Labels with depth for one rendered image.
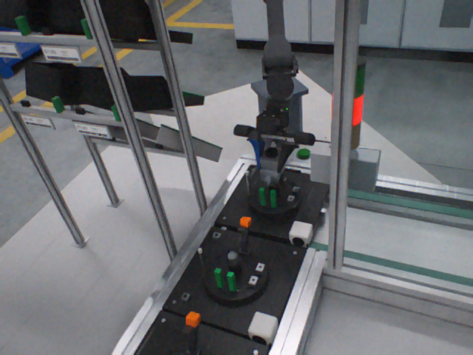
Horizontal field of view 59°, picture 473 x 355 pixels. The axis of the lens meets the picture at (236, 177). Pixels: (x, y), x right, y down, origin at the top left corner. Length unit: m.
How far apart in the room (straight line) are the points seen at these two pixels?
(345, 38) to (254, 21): 3.72
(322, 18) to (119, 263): 3.32
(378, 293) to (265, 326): 0.27
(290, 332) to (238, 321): 0.10
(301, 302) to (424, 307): 0.25
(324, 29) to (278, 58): 3.17
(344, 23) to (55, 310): 0.92
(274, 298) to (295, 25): 3.53
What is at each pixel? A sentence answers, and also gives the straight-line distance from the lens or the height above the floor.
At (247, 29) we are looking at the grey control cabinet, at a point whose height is 0.22.
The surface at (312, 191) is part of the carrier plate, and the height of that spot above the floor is 0.97.
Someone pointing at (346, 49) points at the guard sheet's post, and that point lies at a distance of 0.63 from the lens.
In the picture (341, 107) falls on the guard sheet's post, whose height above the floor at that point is 1.35.
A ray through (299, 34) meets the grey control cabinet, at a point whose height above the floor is 0.19.
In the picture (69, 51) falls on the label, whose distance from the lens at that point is 0.81.
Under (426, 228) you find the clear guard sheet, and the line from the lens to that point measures 0.82.
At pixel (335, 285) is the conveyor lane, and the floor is 0.91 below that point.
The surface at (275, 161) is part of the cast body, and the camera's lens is 0.96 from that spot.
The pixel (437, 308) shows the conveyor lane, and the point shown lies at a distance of 0.97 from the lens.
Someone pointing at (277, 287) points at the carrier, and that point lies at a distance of 0.90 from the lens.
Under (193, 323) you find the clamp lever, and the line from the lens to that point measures 0.76.
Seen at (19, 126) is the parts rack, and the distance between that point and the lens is 1.06.
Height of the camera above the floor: 1.70
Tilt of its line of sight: 39 degrees down
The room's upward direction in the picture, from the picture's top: 9 degrees counter-clockwise
